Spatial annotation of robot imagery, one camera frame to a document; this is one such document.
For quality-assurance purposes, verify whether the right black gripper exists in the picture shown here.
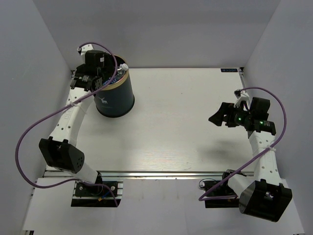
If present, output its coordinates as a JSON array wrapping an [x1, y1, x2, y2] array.
[[208, 102, 253, 127]]

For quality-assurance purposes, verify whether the small clear bottle blue label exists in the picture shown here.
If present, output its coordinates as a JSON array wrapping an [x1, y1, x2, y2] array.
[[109, 63, 129, 85]]

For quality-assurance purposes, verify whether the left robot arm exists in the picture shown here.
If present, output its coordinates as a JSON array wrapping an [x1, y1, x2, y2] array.
[[39, 49, 114, 195]]

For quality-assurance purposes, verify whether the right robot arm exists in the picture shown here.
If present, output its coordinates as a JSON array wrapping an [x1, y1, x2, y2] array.
[[208, 97, 292, 222]]

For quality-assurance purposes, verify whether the dark green cylindrical bin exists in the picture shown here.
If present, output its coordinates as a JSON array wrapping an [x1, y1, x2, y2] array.
[[94, 70, 135, 118]]

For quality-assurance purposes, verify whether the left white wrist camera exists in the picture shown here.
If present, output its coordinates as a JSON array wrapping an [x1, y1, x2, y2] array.
[[77, 43, 94, 56]]

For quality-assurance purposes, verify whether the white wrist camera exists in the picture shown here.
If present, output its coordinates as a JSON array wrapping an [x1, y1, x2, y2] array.
[[234, 89, 250, 108], [77, 43, 94, 56]]

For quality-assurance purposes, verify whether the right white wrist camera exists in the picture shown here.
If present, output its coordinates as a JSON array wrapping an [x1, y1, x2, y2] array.
[[234, 89, 250, 108]]

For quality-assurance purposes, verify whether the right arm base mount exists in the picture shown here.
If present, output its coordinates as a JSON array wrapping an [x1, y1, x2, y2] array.
[[199, 178, 242, 209]]

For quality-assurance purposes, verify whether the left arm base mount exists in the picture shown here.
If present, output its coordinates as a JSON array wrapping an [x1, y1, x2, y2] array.
[[71, 180, 123, 208]]

